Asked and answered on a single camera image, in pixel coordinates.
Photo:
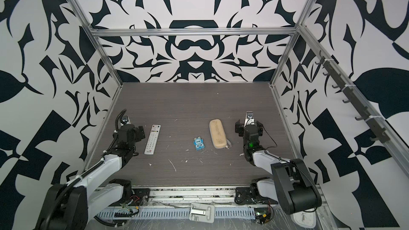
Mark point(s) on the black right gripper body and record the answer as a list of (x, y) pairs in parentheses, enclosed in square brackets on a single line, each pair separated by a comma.
[(240, 128)]

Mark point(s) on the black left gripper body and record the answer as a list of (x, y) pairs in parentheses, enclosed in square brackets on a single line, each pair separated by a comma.
[(138, 134)]

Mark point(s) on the white remote control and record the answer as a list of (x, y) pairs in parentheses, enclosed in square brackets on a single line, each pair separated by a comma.
[(152, 140)]

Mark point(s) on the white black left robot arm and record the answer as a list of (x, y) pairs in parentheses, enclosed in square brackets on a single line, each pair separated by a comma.
[(73, 205)]

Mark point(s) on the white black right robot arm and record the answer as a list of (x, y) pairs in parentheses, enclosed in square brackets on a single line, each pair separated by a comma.
[(291, 184)]

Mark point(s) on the wooden board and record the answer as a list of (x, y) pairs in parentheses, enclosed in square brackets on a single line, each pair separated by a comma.
[(217, 133)]

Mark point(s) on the blue owl toy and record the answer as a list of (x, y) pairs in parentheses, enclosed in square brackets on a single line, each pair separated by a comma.
[(198, 143)]

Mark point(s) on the small green circuit board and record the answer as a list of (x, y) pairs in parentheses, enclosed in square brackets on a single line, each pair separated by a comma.
[(263, 215)]

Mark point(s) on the white square clock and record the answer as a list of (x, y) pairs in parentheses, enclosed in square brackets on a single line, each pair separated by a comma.
[(305, 219)]

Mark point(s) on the black coat hook rack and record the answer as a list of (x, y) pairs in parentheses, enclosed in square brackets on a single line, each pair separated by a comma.
[(355, 98)]

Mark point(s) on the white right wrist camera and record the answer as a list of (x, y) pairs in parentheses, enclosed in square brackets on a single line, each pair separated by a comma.
[(249, 120)]

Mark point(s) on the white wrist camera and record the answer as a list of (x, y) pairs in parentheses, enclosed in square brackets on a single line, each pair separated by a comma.
[(249, 120), (124, 120)]

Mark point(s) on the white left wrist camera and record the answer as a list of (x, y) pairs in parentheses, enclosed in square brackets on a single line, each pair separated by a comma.
[(124, 120)]

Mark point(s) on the white slotted cable duct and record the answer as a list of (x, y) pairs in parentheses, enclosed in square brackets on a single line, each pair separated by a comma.
[(246, 213)]

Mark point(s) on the white mounting bracket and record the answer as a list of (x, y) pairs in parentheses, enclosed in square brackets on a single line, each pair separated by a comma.
[(200, 212)]

